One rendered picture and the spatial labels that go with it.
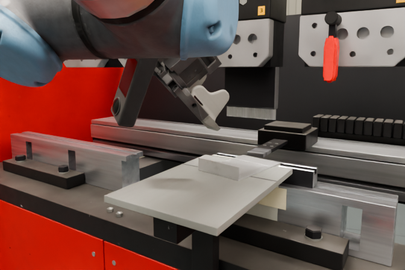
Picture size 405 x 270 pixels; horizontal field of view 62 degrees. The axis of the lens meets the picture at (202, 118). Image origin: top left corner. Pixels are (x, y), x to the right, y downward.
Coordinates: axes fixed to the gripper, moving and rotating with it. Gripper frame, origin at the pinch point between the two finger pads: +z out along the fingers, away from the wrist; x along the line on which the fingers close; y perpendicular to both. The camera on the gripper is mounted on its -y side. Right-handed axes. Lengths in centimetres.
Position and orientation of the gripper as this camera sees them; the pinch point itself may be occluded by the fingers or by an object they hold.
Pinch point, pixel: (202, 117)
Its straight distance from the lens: 56.0
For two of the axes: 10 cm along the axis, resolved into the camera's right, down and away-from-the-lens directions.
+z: 4.8, 5.4, 6.9
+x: -4.6, -5.1, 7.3
